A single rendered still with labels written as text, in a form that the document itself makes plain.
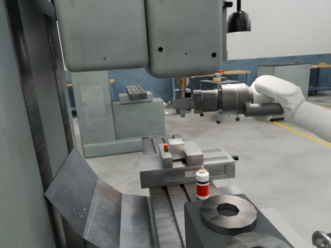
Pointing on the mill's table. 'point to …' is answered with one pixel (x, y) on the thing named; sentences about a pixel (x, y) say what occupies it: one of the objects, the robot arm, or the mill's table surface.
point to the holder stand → (229, 224)
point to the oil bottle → (202, 184)
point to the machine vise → (183, 168)
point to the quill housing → (183, 37)
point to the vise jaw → (192, 153)
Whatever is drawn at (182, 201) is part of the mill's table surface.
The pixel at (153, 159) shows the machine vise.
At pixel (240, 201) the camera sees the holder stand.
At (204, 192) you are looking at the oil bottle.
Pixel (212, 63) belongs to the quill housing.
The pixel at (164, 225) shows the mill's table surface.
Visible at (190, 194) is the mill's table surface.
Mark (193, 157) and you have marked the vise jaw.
